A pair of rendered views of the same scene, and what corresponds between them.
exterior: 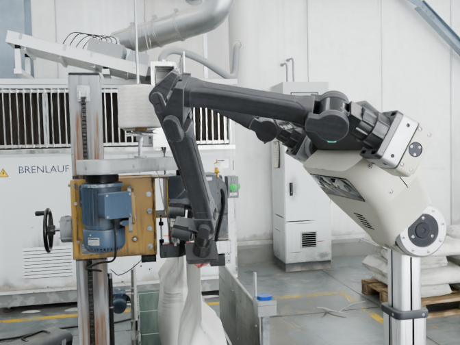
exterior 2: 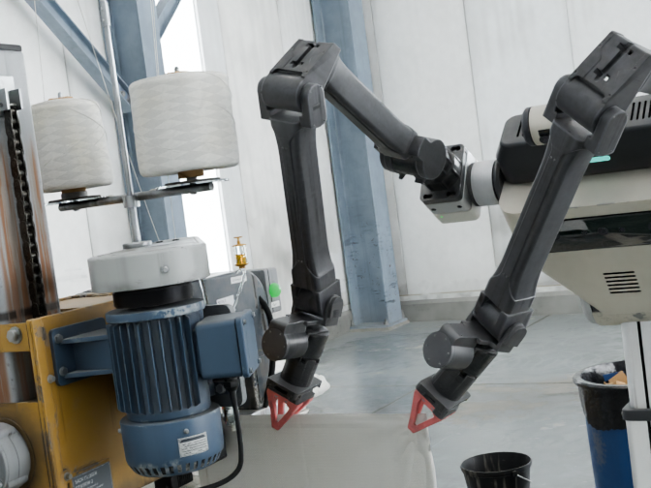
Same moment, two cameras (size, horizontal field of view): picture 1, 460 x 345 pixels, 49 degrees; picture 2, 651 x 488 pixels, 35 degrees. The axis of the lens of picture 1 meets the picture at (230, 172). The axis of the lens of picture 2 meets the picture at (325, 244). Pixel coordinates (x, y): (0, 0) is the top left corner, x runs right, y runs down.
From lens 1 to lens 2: 1.58 m
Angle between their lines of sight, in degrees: 49
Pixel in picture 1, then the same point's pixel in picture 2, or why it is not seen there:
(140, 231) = not seen: hidden behind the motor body
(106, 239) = (216, 431)
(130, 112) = (208, 133)
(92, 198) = (182, 339)
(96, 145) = (39, 228)
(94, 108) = (26, 135)
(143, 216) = not seen: hidden behind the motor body
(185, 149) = (578, 172)
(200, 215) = (522, 305)
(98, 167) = (194, 261)
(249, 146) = not seen: outside the picture
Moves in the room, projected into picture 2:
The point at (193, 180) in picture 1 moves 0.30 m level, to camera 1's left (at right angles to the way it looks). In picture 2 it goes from (550, 233) to (435, 261)
